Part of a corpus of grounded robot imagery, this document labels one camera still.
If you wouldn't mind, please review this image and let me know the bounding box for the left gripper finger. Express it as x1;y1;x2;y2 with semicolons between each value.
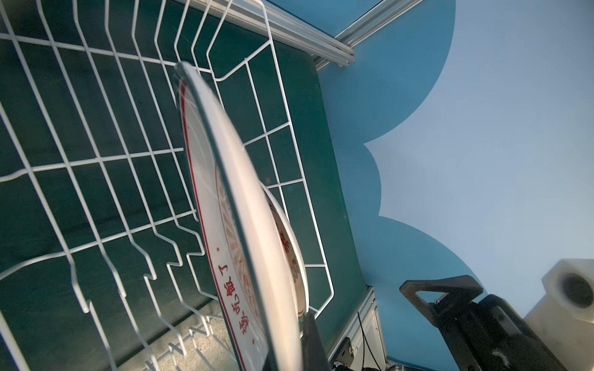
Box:
301;324;331;371

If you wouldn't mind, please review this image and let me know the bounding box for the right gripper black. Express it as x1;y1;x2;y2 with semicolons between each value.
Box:
400;275;566;370

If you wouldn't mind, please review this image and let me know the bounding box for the white round plate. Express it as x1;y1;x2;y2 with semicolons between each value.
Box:
176;62;303;370
260;183;309;317

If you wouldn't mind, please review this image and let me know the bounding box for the front aluminium rail bed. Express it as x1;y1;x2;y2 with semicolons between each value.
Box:
328;287;388;370

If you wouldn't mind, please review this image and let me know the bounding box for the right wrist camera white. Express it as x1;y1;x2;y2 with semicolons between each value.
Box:
524;259;593;370

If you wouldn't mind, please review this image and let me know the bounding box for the white wire dish rack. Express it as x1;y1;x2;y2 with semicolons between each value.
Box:
0;0;335;371

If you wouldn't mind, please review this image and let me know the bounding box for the right aluminium frame post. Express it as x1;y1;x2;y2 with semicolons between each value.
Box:
334;0;422;57

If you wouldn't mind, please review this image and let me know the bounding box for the aluminium rear frame rail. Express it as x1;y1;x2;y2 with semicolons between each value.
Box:
189;1;355;66

